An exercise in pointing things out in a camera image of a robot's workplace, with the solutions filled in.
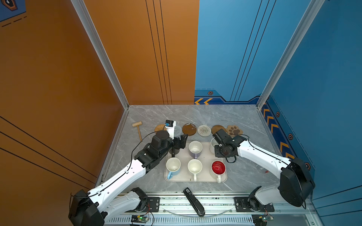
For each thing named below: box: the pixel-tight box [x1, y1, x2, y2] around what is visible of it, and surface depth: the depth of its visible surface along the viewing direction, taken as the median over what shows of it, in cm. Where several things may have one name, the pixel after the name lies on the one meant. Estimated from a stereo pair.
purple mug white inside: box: [188, 140, 203, 160], surface depth 89 cm
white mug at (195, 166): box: [187, 158, 203, 182], surface depth 81 cm
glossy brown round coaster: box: [181, 122, 197, 136], surface depth 107 cm
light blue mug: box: [165, 157, 181, 180], surface depth 81 cm
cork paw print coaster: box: [225, 125, 244, 138], surface depth 106 cm
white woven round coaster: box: [197, 124, 212, 137], surface depth 107 cm
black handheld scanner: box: [182, 187, 206, 218], surface depth 74 cm
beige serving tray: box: [164, 141, 228, 184], surface depth 83 cm
